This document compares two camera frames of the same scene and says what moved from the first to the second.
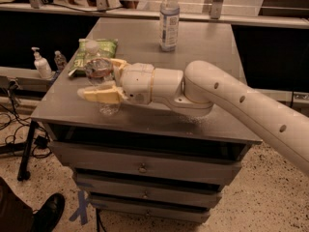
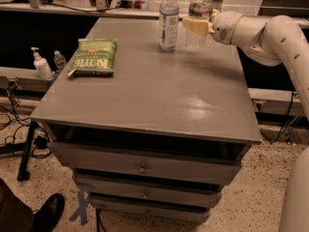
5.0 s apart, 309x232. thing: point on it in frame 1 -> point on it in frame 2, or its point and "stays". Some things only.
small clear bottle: [60, 61] stays
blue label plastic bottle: [169, 20] stays
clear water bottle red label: [98, 70] -> [200, 7]
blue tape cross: [82, 210] stays
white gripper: [136, 81] -> [224, 27]
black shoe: [44, 218] stays
